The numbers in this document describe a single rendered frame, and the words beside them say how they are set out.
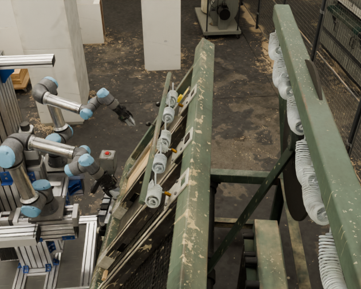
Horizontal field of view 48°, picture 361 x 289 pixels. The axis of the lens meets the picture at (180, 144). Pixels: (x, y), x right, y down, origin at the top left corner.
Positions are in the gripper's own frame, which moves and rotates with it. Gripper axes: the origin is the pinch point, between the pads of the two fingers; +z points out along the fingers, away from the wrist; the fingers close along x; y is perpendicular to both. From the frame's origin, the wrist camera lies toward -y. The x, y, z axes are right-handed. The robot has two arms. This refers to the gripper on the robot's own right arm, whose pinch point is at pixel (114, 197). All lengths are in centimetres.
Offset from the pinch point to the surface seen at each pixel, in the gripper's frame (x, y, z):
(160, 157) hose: -37, 52, -40
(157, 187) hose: -55, 49, -40
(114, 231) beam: 10.4, -24.1, 35.4
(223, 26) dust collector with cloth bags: 544, 99, 175
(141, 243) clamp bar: -54, 24, -11
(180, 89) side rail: 81, 54, -1
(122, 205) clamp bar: 20.7, -11.8, 25.9
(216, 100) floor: 320, 47, 173
